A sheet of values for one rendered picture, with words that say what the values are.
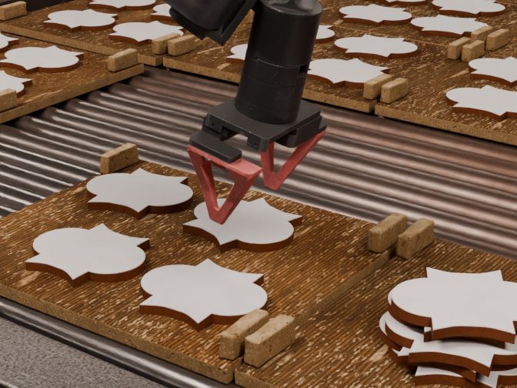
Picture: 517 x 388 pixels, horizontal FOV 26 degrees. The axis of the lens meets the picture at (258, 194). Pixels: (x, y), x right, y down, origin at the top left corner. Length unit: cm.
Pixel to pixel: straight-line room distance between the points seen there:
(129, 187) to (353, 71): 57
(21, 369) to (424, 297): 37
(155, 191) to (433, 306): 46
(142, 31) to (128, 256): 92
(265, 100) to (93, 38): 110
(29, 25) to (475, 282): 130
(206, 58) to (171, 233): 70
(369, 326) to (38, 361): 31
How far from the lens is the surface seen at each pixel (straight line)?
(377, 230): 121
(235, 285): 112
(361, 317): 109
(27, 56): 192
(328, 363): 102
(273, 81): 97
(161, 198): 132
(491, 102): 169
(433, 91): 175
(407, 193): 143
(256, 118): 98
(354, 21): 215
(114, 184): 137
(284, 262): 119
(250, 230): 124
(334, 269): 118
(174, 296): 110
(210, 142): 98
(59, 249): 121
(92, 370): 105
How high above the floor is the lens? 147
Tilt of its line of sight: 23 degrees down
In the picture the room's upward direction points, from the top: straight up
